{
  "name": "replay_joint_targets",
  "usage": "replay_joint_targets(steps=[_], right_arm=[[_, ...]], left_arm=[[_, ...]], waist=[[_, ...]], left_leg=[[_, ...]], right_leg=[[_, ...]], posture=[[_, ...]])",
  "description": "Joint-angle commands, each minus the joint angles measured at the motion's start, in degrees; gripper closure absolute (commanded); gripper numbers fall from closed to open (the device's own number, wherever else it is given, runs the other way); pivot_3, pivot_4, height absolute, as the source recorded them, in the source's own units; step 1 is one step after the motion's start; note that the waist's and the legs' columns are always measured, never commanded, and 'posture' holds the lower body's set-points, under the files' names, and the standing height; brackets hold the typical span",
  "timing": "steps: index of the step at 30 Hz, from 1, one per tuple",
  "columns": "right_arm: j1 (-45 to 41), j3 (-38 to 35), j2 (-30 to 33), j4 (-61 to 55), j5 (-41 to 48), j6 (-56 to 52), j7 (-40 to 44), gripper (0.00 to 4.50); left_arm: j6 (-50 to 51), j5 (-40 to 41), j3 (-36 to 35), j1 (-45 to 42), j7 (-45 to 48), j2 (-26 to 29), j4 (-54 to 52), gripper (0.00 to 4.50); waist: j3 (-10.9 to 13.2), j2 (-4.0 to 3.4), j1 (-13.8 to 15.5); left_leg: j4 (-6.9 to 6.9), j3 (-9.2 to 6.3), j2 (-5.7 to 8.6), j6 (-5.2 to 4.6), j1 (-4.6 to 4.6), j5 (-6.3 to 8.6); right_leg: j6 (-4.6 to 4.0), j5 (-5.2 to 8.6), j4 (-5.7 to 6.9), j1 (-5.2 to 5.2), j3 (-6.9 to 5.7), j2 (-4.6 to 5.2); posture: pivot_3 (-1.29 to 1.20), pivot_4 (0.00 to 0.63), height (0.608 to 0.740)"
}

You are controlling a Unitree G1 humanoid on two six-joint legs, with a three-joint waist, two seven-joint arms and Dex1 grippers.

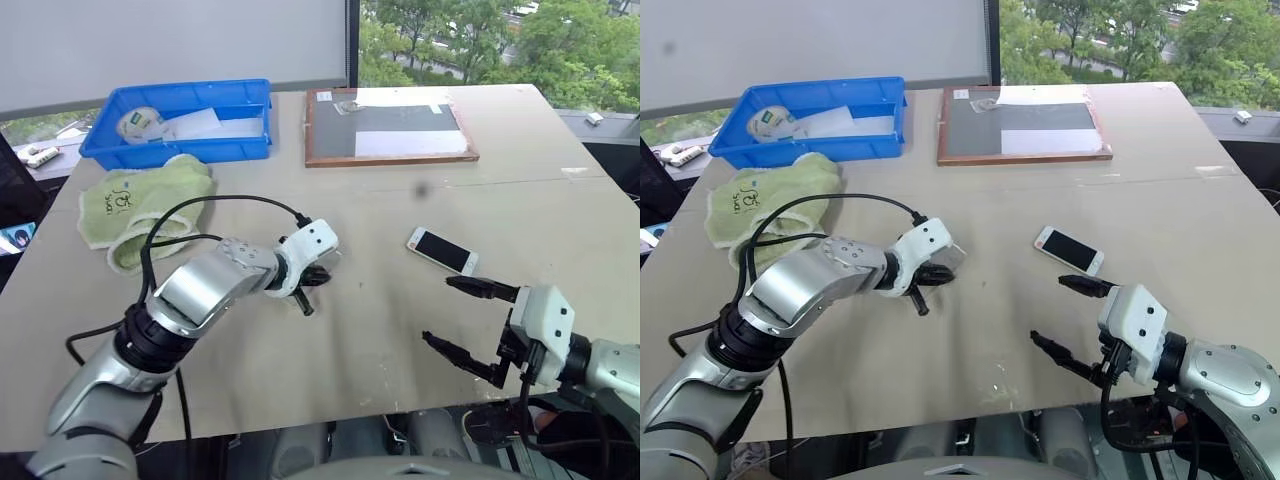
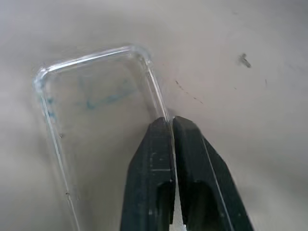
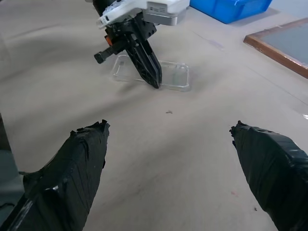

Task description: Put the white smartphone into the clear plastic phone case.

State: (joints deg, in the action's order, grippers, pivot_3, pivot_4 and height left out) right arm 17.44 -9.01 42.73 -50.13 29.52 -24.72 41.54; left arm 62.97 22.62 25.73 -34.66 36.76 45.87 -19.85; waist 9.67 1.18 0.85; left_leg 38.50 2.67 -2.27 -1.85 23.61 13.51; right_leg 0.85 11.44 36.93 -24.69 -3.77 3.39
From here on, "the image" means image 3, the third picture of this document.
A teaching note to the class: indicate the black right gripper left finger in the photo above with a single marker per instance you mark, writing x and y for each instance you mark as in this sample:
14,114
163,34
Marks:
65,178

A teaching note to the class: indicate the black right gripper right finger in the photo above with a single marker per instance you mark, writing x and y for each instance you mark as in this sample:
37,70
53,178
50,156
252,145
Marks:
272,173

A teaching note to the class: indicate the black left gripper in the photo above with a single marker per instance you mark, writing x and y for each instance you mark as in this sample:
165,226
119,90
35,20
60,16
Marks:
120,39

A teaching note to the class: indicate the clear plastic phone case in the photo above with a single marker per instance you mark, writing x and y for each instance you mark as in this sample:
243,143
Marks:
176,75

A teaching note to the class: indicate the silver robot body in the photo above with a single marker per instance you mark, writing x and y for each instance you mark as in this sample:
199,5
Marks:
8,166

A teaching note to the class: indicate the blue plastic bin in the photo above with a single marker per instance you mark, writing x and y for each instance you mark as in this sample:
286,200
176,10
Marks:
231,8

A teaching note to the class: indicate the wood-framed grey board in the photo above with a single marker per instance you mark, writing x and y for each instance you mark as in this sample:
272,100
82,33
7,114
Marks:
281,43

